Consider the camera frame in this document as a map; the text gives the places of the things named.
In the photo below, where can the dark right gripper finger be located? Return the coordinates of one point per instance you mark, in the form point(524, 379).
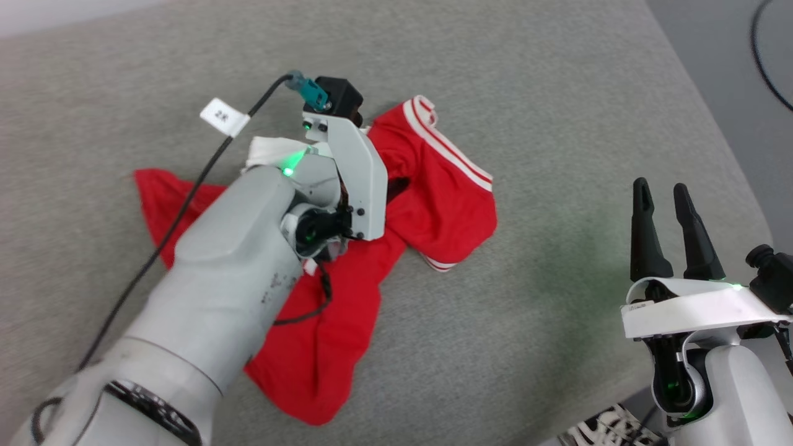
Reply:
point(699, 241)
point(646, 241)

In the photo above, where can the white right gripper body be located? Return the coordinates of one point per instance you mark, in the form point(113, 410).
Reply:
point(694, 306)

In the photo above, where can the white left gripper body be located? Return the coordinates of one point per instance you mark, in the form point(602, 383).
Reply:
point(365, 179)

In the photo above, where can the red garment with white trim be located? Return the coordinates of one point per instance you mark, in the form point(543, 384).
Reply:
point(433, 198)

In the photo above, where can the black white patterned rug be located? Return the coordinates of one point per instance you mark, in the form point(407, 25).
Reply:
point(610, 428)

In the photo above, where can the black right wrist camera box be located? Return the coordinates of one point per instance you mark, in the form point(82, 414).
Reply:
point(774, 275)

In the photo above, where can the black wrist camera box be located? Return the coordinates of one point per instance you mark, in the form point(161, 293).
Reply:
point(774, 275)
point(339, 94)

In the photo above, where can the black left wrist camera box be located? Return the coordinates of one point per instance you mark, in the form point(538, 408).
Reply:
point(339, 94)

